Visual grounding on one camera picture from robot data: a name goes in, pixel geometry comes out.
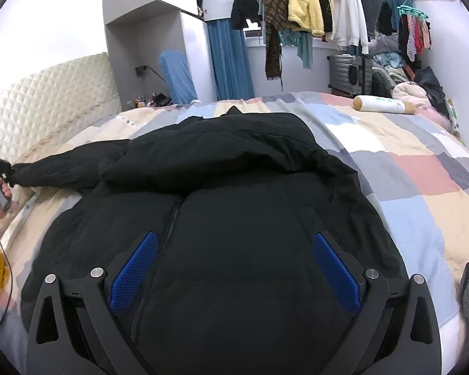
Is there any black puffer jacket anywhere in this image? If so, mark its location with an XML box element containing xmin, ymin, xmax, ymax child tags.
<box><xmin>13</xmin><ymin>109</ymin><xmax>407</xmax><ymax>374</ymax></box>

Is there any pile of clothes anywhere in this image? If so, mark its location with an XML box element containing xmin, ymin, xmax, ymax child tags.
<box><xmin>368</xmin><ymin>34</ymin><xmax>453</xmax><ymax>133</ymax></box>

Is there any cream quilted headboard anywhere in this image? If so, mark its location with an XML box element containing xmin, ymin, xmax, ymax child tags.
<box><xmin>0</xmin><ymin>52</ymin><xmax>122</xmax><ymax>163</ymax></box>

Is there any grey trousers leg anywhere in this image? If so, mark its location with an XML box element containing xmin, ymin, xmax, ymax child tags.
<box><xmin>0</xmin><ymin>307</ymin><xmax>28</xmax><ymax>374</ymax></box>

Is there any bedside clutter of small bottles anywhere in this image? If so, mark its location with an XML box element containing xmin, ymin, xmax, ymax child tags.
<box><xmin>128</xmin><ymin>93</ymin><xmax>173</xmax><ymax>108</ymax></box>

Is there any blue covered chair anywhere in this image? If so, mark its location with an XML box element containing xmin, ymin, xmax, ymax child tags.
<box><xmin>158</xmin><ymin>50</ymin><xmax>198</xmax><ymax>105</ymax></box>

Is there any grey wardrobe cabinet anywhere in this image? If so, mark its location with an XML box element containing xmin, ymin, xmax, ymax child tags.
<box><xmin>102</xmin><ymin>0</ymin><xmax>217</xmax><ymax>109</ymax></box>

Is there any white bottle with wooden cap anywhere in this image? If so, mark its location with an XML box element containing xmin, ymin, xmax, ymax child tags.
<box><xmin>352</xmin><ymin>95</ymin><xmax>416</xmax><ymax>114</ymax></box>

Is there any blue curtain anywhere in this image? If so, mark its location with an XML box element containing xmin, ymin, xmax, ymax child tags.
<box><xmin>207</xmin><ymin>19</ymin><xmax>255</xmax><ymax>100</ymax></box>

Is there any grey ribbed suitcase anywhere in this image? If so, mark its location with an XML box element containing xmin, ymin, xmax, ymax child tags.
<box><xmin>327</xmin><ymin>54</ymin><xmax>373</xmax><ymax>98</ymax></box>

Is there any black hanging jacket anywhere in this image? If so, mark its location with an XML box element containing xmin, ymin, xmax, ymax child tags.
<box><xmin>230</xmin><ymin>0</ymin><xmax>263</xmax><ymax>31</ymax></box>

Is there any teal clip hanger with socks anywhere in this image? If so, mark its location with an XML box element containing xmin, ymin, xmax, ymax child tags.
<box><xmin>396</xmin><ymin>0</ymin><xmax>432</xmax><ymax>63</ymax></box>

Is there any teal hanging shirt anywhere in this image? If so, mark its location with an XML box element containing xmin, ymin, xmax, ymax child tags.
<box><xmin>280</xmin><ymin>28</ymin><xmax>313</xmax><ymax>70</ymax></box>

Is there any white hoodie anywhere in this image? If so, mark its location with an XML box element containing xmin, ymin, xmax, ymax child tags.
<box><xmin>332</xmin><ymin>0</ymin><xmax>369</xmax><ymax>55</ymax></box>

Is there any brown plaid scarf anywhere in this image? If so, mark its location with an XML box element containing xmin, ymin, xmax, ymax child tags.
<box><xmin>263</xmin><ymin>0</ymin><xmax>288</xmax><ymax>80</ymax></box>

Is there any yellow fleece jacket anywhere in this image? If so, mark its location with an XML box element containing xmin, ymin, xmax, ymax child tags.
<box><xmin>288</xmin><ymin>0</ymin><xmax>334</xmax><ymax>41</ymax></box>

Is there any black wall charger with cable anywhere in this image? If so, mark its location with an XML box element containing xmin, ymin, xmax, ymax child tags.
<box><xmin>134</xmin><ymin>65</ymin><xmax>165</xmax><ymax>82</ymax></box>

